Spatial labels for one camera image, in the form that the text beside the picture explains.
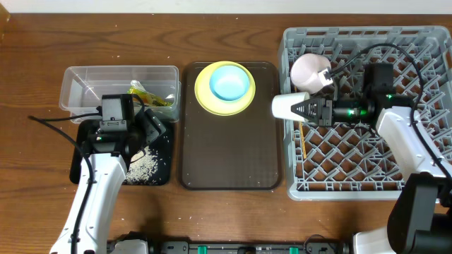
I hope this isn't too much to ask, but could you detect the grey plastic dishwasher rack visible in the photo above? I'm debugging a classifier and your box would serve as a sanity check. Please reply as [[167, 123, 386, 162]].
[[278, 25, 451, 201]]

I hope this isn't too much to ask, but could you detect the wooden chopstick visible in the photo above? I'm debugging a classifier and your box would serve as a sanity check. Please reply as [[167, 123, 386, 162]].
[[298, 122, 307, 159]]

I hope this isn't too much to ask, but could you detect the rice pile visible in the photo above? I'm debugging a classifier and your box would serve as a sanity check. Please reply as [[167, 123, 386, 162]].
[[124, 146, 169, 186]]

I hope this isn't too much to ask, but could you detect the white cup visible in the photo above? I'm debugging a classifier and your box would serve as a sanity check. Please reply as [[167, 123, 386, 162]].
[[271, 92, 310, 122]]

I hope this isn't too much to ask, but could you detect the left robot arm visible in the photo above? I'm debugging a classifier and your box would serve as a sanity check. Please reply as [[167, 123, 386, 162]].
[[50, 109, 167, 253]]

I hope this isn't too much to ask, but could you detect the light blue bowl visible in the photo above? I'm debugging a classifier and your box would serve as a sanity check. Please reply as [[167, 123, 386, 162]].
[[209, 65, 250, 102]]

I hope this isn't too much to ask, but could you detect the yellow plate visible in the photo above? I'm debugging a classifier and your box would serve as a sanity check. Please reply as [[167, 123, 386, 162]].
[[194, 61, 256, 116]]

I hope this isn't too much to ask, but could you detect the clear plastic bin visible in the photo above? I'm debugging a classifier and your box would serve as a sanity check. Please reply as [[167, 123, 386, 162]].
[[59, 66, 181, 123]]

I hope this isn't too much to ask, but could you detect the black waste tray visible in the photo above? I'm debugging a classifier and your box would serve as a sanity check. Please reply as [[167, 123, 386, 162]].
[[69, 119, 174, 185]]

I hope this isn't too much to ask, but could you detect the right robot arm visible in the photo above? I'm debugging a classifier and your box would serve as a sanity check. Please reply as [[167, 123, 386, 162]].
[[290, 95, 451, 253]]

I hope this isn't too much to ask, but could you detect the dark brown serving tray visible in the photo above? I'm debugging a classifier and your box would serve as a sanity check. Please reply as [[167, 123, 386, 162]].
[[178, 61, 284, 191]]

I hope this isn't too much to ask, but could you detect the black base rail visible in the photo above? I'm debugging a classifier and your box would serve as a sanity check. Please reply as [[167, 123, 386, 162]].
[[107, 231, 354, 254]]

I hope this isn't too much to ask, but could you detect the green orange snack wrapper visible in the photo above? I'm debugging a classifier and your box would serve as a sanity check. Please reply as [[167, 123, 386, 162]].
[[128, 80, 172, 107]]

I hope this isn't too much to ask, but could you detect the white bowl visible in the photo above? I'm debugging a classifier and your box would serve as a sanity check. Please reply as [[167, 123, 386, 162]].
[[290, 54, 333, 95]]

